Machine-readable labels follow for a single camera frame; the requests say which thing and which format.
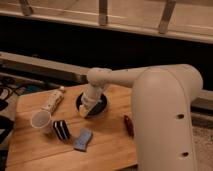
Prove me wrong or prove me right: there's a white spotted bottle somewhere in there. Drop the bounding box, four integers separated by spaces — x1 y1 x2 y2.
42 86 65 113

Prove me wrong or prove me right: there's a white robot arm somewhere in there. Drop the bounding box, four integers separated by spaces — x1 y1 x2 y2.
80 64 203 171

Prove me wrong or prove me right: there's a white plastic cup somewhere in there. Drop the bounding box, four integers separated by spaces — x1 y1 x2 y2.
30 110 52 134

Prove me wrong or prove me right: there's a blue sponge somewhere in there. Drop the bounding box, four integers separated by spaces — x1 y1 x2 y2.
73 128 93 152

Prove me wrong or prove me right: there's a wooden table board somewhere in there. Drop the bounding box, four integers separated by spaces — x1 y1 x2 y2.
6 85 136 171

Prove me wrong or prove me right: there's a black cables and clutter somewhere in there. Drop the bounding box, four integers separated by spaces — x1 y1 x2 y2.
0 75 46 161

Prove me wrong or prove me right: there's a black bowl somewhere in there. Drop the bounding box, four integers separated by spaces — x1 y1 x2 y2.
76 94 108 118

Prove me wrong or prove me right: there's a black and white striped eraser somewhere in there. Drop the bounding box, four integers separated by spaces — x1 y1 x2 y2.
53 120 71 140

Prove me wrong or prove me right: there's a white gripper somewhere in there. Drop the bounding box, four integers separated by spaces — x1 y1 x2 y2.
79 84 103 118

